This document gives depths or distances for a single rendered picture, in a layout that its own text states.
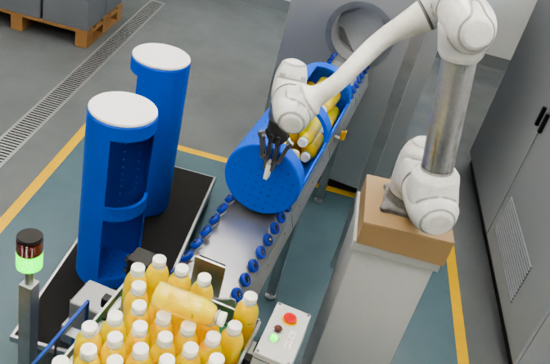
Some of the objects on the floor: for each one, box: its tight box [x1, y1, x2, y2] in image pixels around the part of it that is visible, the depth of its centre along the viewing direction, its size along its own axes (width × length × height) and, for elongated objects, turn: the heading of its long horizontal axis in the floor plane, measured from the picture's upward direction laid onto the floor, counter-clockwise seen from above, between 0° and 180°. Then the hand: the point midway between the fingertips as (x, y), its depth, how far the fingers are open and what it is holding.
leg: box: [265, 217, 300, 300], centre depth 320 cm, size 6×6×63 cm
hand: (268, 169), depth 223 cm, fingers closed
